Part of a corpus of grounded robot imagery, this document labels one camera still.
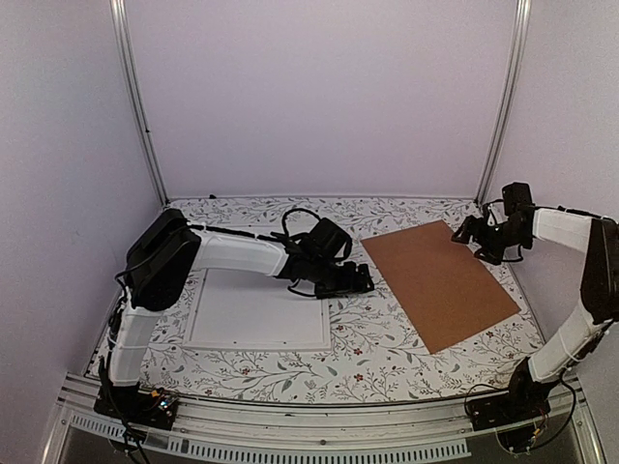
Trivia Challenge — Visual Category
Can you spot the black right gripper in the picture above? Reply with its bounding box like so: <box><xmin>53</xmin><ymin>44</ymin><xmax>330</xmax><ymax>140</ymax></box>
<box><xmin>451</xmin><ymin>216</ymin><xmax>530</xmax><ymax>266</ymax></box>

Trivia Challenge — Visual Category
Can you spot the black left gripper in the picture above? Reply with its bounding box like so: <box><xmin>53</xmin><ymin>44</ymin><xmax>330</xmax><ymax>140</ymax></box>
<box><xmin>309</xmin><ymin>257</ymin><xmax>375</xmax><ymax>302</ymax></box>

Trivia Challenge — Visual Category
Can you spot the brown frame backing board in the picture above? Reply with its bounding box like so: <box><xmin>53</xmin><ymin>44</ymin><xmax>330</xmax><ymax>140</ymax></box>
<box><xmin>362</xmin><ymin>220</ymin><xmax>519</xmax><ymax>354</ymax></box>

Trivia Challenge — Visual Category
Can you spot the white picture frame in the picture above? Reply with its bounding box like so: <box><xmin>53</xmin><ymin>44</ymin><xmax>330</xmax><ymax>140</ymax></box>
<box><xmin>182</xmin><ymin>219</ymin><xmax>335</xmax><ymax>353</ymax></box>

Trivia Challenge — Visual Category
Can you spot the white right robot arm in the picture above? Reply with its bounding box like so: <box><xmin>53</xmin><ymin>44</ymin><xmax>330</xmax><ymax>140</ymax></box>
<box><xmin>451</xmin><ymin>205</ymin><xmax>618</xmax><ymax>386</ymax></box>

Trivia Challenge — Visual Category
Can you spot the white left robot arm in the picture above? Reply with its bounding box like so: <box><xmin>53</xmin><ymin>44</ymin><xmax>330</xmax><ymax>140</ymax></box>
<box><xmin>99</xmin><ymin>209</ymin><xmax>374</xmax><ymax>420</ymax></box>

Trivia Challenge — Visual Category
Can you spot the floral patterned table mat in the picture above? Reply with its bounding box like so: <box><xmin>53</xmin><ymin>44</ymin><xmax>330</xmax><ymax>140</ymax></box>
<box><xmin>86</xmin><ymin>195</ymin><xmax>552</xmax><ymax>405</ymax></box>

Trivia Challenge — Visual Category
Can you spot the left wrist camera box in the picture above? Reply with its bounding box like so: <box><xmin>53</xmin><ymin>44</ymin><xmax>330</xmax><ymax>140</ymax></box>
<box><xmin>308</xmin><ymin>217</ymin><xmax>352</xmax><ymax>262</ymax></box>

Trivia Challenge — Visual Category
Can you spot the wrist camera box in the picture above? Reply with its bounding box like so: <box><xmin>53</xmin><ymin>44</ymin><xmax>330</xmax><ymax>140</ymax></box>
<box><xmin>308</xmin><ymin>217</ymin><xmax>352</xmax><ymax>262</ymax></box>
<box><xmin>501</xmin><ymin>182</ymin><xmax>533</xmax><ymax>216</ymax></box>

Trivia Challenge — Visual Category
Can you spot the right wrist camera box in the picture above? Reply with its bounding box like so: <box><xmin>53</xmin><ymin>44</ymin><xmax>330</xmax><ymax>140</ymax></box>
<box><xmin>501</xmin><ymin>182</ymin><xmax>533</xmax><ymax>216</ymax></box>

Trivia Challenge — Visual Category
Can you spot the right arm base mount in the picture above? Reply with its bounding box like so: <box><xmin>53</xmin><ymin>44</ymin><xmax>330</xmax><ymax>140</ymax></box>
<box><xmin>464</xmin><ymin>358</ymin><xmax>558</xmax><ymax>431</ymax></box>

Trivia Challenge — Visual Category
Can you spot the front aluminium rail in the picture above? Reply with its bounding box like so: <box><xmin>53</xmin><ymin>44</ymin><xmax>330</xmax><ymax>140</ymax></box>
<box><xmin>42</xmin><ymin>374</ymin><xmax>608</xmax><ymax>463</ymax></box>

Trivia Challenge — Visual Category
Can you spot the right aluminium corner post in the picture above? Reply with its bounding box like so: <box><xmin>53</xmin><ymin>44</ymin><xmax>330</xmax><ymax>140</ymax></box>
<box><xmin>475</xmin><ymin>0</ymin><xmax>532</xmax><ymax>205</ymax></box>

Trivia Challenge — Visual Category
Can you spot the aluminium corner post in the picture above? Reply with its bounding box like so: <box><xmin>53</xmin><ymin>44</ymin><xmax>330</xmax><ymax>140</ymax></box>
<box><xmin>109</xmin><ymin>0</ymin><xmax>169</xmax><ymax>207</ymax></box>
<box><xmin>475</xmin><ymin>0</ymin><xmax>532</xmax><ymax>205</ymax></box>

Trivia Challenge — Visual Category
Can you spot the left aluminium corner post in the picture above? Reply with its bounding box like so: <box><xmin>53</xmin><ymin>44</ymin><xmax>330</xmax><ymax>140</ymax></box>
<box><xmin>109</xmin><ymin>0</ymin><xmax>169</xmax><ymax>207</ymax></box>

